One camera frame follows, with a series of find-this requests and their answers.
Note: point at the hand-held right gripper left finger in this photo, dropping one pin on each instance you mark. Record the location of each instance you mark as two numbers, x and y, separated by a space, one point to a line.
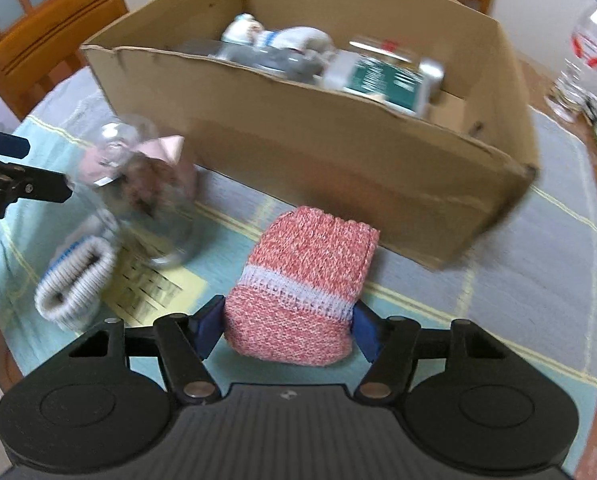
209 327

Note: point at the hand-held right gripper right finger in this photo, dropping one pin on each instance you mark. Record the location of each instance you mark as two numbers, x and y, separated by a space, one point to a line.
364 332

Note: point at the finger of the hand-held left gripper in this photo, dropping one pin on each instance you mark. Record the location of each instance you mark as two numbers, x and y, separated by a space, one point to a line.
33 182
3 142

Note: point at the red knitted sock roll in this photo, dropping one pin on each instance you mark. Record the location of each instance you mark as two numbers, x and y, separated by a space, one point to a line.
303 280

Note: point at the clear glass jar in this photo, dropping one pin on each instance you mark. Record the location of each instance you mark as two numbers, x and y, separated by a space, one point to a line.
148 210

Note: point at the cardboard box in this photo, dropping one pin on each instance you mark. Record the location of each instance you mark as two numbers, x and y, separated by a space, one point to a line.
328 170

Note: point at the yellow printed paper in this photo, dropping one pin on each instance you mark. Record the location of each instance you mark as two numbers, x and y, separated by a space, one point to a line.
148 290

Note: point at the white blue striped sock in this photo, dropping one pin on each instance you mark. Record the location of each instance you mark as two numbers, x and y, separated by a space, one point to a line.
73 280
298 40

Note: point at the grey teal table cloth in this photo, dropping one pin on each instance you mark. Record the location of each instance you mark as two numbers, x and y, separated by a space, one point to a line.
503 310

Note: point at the pink cloth pouch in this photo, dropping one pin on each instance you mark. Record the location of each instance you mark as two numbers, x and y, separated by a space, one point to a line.
173 147

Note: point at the white bottle green label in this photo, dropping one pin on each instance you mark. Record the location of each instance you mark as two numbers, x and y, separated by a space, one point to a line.
378 77

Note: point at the clear jar dark contents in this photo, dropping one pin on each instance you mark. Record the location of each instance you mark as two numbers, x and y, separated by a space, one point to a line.
258 57

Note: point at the clear plastic water bottle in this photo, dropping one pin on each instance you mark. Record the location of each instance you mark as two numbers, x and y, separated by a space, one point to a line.
583 45

